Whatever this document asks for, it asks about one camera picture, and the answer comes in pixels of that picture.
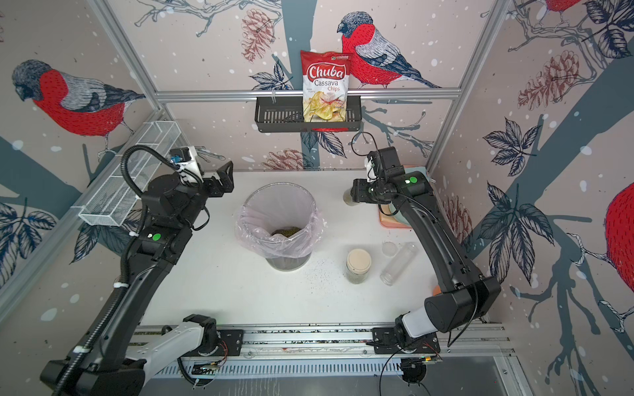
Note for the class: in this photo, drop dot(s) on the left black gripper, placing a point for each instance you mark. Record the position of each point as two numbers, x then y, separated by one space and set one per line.
217 190

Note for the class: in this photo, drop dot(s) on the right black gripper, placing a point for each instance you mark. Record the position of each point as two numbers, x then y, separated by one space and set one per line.
357 191

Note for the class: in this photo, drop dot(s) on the short clear bean jar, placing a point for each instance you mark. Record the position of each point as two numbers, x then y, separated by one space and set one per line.
348 199

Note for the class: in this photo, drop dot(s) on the clear jar lid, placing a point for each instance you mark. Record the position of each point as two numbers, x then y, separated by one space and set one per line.
389 249

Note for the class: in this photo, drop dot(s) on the tall clear bean jar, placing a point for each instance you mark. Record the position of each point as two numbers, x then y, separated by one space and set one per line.
397 265

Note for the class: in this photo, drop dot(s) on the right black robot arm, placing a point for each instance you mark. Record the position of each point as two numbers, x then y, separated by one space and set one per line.
466 294

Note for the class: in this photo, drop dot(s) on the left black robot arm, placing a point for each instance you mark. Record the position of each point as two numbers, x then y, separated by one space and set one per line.
102 363

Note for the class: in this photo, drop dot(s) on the mung beans in bin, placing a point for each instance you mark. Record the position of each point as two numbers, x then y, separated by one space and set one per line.
287 232

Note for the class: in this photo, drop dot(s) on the teal folded cloth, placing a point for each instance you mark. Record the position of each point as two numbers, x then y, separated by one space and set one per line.
422 170

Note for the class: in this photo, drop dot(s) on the mesh waste bin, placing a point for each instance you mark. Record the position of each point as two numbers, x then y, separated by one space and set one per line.
282 194

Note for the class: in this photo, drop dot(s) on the beige lidded bean jar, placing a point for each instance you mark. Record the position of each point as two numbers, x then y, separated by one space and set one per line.
358 265

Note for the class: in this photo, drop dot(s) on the red Chuba chips bag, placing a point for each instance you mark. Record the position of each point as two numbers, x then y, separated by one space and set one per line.
325 81

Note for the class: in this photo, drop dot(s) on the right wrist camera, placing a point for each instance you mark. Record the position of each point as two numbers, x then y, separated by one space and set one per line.
370 167

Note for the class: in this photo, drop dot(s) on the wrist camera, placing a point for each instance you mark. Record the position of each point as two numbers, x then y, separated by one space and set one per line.
185 159
370 167

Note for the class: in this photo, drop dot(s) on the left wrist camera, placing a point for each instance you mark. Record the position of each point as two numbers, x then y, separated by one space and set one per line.
185 159

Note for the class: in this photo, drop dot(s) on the black wall basket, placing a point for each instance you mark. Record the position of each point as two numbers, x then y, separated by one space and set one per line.
284 115

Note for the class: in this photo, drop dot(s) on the white wire mesh shelf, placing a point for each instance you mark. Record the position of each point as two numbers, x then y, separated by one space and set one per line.
110 199

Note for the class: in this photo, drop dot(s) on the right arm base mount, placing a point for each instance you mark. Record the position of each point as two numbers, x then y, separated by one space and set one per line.
388 340

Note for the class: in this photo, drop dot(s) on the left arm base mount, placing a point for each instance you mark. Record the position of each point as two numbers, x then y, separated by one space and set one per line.
229 343

